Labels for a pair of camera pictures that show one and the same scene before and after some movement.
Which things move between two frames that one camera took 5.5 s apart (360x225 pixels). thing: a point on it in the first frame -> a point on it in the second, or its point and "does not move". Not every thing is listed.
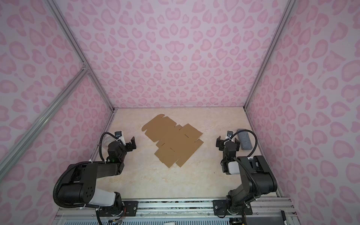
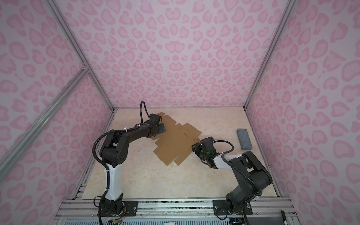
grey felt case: [244, 140] does not move
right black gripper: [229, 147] -> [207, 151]
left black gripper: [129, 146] -> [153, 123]
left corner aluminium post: [78, 50] does not move
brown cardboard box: [176, 144] does not move
